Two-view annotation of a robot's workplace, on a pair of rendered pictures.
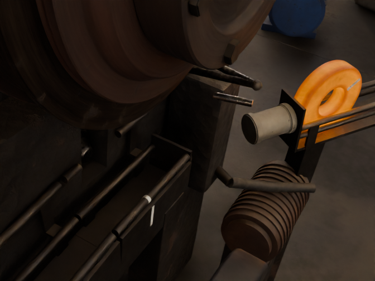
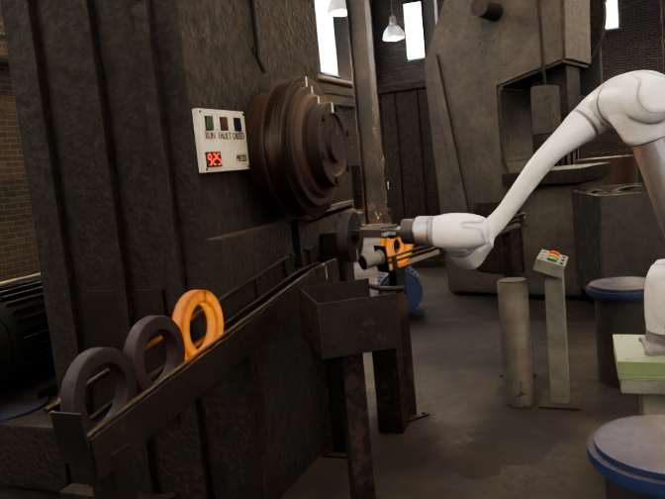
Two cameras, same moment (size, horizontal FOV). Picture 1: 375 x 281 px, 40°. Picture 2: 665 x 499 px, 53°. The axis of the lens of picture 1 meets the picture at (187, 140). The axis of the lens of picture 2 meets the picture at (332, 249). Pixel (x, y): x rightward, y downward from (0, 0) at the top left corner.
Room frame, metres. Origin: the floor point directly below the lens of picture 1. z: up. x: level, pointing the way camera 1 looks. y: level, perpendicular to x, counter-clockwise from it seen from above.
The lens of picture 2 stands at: (-1.78, 0.05, 1.04)
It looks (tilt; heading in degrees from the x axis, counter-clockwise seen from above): 7 degrees down; 359
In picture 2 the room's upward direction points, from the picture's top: 5 degrees counter-clockwise
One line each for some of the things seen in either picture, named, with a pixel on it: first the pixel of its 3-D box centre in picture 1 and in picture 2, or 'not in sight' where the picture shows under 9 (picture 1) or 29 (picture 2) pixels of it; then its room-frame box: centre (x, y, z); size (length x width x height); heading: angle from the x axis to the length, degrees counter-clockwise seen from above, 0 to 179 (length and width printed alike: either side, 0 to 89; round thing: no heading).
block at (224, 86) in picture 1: (197, 125); (337, 262); (0.74, -0.01, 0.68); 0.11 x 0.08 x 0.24; 66
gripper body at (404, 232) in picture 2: not in sight; (400, 231); (0.18, -0.19, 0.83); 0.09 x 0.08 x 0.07; 66
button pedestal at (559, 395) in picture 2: not in sight; (556, 328); (0.84, -0.88, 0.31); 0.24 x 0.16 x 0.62; 156
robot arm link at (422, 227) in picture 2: not in sight; (425, 231); (0.15, -0.26, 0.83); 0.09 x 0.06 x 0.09; 156
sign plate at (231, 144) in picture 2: not in sight; (223, 141); (0.25, 0.31, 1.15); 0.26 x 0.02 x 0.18; 156
